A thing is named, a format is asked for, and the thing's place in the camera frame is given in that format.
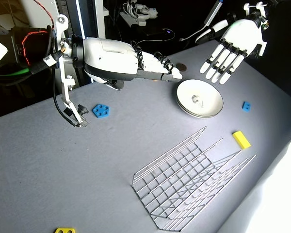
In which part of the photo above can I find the white cable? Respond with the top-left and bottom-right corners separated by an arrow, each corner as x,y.
178,24 -> 210,42

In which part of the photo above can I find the white robot body column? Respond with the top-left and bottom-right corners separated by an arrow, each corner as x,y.
21,0 -> 110,87

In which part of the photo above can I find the silver wire dish rack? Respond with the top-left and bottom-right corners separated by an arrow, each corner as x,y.
131,126 -> 257,231

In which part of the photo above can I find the white plate with dark rim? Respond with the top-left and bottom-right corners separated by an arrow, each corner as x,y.
176,79 -> 224,117
176,98 -> 220,119

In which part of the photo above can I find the grey table cloth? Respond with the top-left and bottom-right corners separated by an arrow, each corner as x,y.
0,40 -> 291,233

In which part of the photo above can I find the red-black twisted cable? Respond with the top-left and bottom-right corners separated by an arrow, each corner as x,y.
21,0 -> 55,67

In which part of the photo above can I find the yellow rectangular block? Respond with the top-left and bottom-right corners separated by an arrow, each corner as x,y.
232,131 -> 252,150

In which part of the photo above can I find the black box with purple light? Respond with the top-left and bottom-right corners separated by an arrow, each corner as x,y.
140,26 -> 175,41

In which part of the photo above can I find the grey slanted bar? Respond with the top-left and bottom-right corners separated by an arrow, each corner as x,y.
203,0 -> 224,27

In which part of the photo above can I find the green cable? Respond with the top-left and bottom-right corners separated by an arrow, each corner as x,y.
12,67 -> 31,75

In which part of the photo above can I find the blue pentagon block with holes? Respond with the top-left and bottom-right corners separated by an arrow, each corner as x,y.
92,104 -> 110,119

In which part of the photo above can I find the white spare robot hand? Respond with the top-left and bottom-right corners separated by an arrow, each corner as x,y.
120,0 -> 160,27

